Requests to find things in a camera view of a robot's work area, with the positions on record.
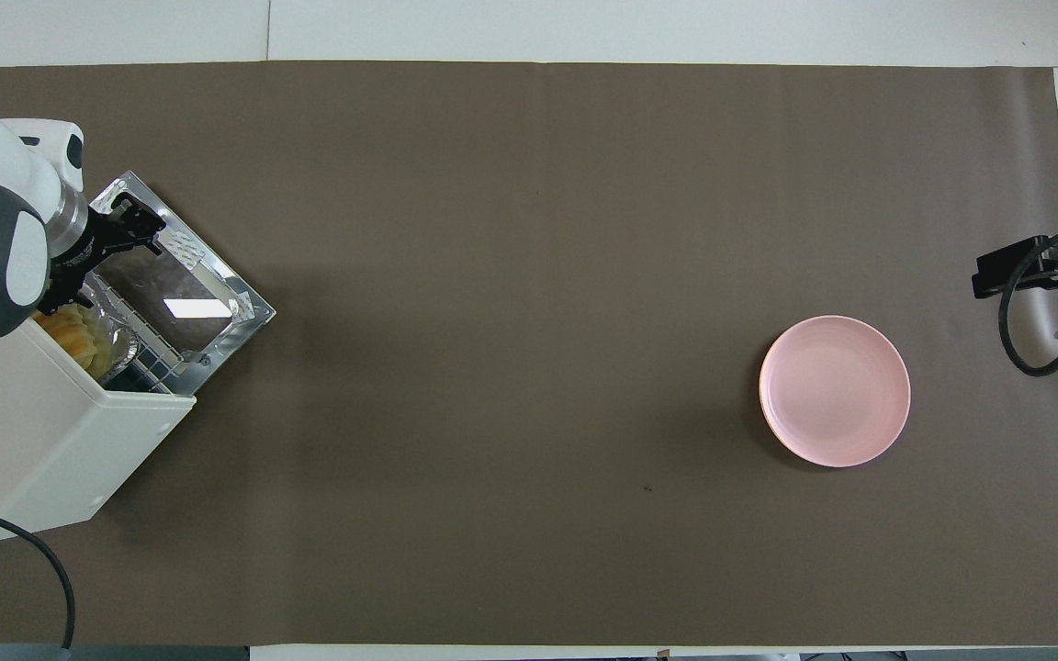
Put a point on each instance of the cream toaster oven body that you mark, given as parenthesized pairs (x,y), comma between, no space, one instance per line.
(24,441)

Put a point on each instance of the yellow sliced bread loaf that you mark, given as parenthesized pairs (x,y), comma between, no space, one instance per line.
(74,338)

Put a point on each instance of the metal glass oven door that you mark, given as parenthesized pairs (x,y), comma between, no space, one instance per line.
(244,308)

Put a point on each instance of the pink round plate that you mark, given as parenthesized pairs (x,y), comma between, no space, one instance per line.
(834,390)

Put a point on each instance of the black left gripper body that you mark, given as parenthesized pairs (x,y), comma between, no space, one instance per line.
(93,250)

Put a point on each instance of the brown table mat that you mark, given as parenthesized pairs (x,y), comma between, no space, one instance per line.
(538,367)

